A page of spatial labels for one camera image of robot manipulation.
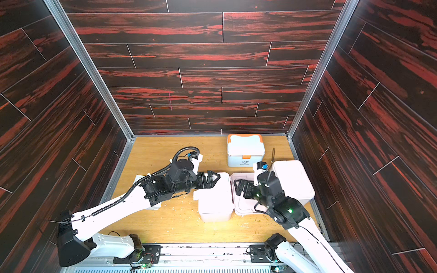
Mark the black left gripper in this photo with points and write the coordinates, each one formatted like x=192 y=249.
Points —
x=202 y=185

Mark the pink medicine chest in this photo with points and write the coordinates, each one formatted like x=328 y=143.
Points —
x=218 y=203

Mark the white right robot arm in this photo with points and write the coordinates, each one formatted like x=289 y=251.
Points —
x=288 y=212

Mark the white gauze packet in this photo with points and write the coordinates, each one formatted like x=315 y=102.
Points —
x=141 y=181

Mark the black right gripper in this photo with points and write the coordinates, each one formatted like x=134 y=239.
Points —
x=247 y=189

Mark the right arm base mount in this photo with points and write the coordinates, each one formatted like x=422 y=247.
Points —
x=257 y=254

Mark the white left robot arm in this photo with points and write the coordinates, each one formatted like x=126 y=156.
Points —
x=78 y=233

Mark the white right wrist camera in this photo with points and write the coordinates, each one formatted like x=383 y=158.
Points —
x=259 y=168

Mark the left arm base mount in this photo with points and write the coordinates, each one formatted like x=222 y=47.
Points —
x=149 y=255

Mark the white orange-trimmed medicine chest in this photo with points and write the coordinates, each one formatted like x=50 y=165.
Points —
x=244 y=150

